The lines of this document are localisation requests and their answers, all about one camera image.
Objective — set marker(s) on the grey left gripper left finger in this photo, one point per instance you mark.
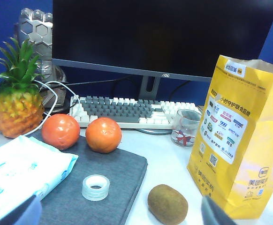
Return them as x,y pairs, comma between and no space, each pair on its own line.
26,212

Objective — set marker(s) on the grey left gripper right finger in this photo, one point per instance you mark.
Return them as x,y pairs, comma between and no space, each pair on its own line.
212,213

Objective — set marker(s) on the brown fuzzy kiwifruit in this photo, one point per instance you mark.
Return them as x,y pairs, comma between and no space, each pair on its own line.
167,203

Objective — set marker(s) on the yellow printed paper bag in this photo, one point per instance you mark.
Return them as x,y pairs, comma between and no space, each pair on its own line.
244,145

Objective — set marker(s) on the white blue wet wipes pack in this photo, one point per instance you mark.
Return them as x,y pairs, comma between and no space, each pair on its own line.
19,168

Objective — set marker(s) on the clear tape roll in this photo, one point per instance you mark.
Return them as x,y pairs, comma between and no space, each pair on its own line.
95,187

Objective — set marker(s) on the clear glass cup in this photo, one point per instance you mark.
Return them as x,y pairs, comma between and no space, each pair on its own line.
185,131

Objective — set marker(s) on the red orange tomato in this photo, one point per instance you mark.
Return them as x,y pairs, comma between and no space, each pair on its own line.
61,131
103,135

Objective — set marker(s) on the grey fabric pad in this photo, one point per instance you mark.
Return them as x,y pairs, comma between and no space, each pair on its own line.
108,168

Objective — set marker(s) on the pineapple with green crown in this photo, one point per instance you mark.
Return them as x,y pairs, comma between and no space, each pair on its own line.
18,110

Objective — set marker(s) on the white and grey keyboard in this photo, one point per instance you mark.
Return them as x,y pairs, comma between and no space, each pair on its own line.
117,112

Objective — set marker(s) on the grey monitor stand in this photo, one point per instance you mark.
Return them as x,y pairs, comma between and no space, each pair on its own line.
146,89

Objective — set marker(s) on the silver hexagon pattern ornament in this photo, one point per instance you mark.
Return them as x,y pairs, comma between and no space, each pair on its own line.
41,30

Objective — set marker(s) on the black computer monitor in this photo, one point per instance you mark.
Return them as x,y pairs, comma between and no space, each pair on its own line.
155,35

